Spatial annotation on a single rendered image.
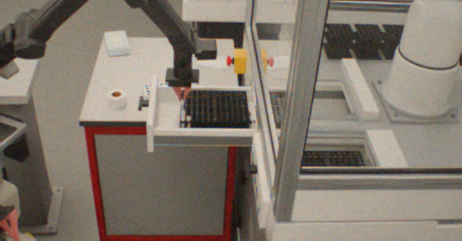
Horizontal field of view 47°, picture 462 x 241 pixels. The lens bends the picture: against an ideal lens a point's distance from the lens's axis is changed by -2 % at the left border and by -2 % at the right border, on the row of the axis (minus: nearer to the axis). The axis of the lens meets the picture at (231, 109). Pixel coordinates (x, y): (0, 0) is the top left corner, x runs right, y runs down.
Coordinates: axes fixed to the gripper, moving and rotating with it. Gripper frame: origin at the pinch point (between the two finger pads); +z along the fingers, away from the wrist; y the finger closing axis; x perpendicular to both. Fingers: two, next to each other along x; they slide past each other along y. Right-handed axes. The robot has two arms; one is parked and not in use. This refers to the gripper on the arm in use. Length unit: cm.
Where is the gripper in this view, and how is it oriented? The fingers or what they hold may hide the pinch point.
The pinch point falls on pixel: (182, 97)
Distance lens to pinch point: 171.2
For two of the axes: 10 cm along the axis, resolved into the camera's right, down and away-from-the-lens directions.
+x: 0.2, 6.1, -7.9
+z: -0.7, 7.9, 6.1
